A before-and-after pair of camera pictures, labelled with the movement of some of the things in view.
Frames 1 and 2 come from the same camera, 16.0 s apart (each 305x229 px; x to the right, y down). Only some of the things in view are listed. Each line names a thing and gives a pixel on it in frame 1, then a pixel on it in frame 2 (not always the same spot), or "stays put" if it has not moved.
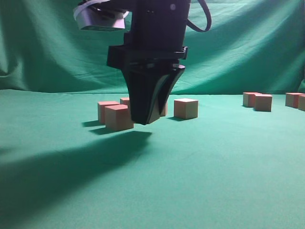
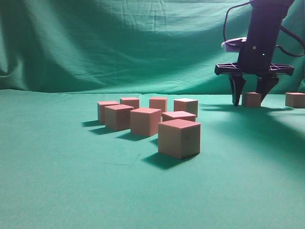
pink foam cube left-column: (263, 102) → (167, 116)
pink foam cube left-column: (185, 108) stays put
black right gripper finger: (143, 88) → (238, 81)
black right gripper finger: (168, 84) → (265, 82)
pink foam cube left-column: (249, 99) stays put
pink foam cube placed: (101, 106) stays put
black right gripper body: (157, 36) → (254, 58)
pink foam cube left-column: (118, 118) stays put
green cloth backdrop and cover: (231, 167) stays put
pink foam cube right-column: (292, 99) stays put
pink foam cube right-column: (301, 102) → (179, 138)
